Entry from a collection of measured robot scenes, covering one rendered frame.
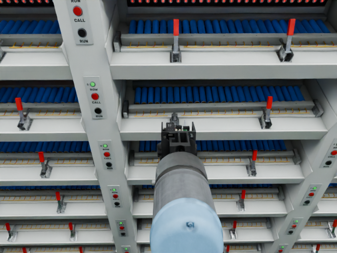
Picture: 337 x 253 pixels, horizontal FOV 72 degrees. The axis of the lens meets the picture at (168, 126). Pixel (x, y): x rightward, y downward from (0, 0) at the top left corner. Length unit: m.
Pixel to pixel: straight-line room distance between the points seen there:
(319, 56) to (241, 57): 0.19
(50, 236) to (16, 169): 0.40
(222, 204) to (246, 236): 0.24
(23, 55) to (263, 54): 0.59
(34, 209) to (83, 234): 0.25
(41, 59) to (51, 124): 0.20
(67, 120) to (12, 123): 0.16
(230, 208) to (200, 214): 0.70
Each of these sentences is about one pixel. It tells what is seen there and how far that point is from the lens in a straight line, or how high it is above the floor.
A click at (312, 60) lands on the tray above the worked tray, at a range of 0.69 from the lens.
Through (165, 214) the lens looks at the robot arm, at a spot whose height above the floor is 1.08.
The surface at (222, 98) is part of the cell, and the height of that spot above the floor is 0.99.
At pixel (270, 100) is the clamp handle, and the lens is 0.71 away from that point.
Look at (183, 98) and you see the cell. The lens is 0.73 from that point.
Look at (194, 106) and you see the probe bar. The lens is 0.70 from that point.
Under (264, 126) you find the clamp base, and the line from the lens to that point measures 0.72.
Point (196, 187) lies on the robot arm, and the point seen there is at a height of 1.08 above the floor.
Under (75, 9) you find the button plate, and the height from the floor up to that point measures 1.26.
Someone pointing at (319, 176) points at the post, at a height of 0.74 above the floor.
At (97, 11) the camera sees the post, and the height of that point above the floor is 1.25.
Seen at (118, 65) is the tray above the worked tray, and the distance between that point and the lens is 0.59.
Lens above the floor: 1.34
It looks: 35 degrees down
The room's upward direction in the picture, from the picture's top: straight up
